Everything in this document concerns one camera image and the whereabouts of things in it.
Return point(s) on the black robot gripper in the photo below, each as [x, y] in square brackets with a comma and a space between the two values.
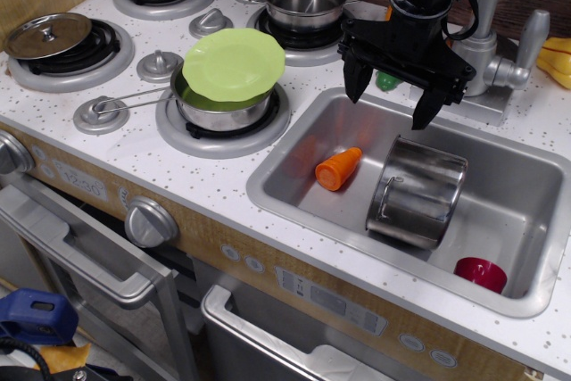
[410, 46]

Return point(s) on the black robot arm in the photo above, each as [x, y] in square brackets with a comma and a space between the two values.
[462, 14]

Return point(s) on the silver sink basin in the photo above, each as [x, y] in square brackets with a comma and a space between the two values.
[481, 216]

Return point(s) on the steel pot lid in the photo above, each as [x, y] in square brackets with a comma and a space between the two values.
[47, 35]

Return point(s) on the green toy vegetable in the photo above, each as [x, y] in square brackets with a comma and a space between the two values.
[386, 82]

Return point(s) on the back right stove burner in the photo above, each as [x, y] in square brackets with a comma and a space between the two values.
[303, 49]

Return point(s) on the silver toy faucet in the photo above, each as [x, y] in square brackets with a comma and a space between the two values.
[501, 65]

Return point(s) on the orange toy carrot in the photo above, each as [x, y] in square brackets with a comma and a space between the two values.
[336, 170]

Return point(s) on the yellow toy banana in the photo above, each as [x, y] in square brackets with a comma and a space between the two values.
[554, 59]

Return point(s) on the green plastic plate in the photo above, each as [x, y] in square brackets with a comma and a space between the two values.
[234, 65]

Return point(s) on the front stove burner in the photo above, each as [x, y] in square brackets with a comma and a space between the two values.
[186, 137]

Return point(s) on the silver stovetop knob upper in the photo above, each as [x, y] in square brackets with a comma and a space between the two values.
[211, 22]

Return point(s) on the red plastic cup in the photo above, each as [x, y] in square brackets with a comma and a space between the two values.
[482, 272]

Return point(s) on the silver stovetop knob middle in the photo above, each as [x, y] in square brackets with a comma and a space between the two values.
[158, 66]

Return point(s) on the silver oven dial right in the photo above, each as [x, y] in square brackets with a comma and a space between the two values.
[148, 224]

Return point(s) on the silver oven dial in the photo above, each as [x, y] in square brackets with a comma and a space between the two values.
[148, 224]
[14, 155]

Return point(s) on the silver dishwasher door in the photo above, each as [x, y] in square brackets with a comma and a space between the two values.
[257, 338]

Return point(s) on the silver stovetop knob front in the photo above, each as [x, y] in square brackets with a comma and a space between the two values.
[100, 116]

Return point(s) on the silver oven door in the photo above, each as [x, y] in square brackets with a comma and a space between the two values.
[127, 302]

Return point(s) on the silver oven dial left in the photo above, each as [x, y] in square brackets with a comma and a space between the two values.
[14, 155]

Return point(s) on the blue clamp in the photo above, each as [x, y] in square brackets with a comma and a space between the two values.
[38, 317]

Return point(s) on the steel saucepan with long handle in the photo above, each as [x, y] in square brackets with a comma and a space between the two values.
[214, 115]

